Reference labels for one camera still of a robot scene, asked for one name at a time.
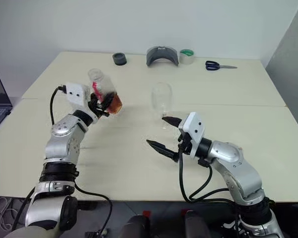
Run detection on black round rubber ring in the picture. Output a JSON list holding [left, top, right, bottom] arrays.
[[112, 52, 128, 66]]

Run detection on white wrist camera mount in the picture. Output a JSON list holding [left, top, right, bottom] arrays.
[[65, 82, 99, 124], [178, 112, 206, 159]]

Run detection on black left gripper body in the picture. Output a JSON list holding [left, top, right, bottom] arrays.
[[88, 93, 110, 120]]

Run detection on black handled scissors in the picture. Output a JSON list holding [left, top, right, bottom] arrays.
[[205, 60, 238, 72]]

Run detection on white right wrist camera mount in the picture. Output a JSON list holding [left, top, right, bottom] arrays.
[[178, 112, 206, 159]]

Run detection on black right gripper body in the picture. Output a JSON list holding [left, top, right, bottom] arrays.
[[172, 132, 193, 163]]

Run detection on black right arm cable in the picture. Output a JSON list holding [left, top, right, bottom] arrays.
[[177, 146, 239, 204]]

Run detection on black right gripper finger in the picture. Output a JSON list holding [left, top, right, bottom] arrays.
[[146, 139, 176, 160], [161, 116, 183, 128]]

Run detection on dark rounded shape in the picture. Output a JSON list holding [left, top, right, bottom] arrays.
[[123, 214, 151, 238], [184, 210, 212, 238]]

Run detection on clear bottle with brown drink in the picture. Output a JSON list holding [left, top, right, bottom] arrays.
[[87, 68, 124, 116]]

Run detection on clear wine glass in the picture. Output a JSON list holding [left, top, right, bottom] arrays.
[[151, 82, 173, 130]]

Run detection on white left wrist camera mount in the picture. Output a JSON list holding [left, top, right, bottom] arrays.
[[65, 82, 99, 124]]

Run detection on clear tape roll green core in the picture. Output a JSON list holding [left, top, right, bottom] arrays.
[[179, 49, 196, 66]]

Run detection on white thin cable bundle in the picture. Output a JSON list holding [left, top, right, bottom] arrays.
[[0, 195, 15, 232]]

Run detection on grey curved headband pad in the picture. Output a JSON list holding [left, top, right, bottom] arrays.
[[146, 46, 180, 68]]

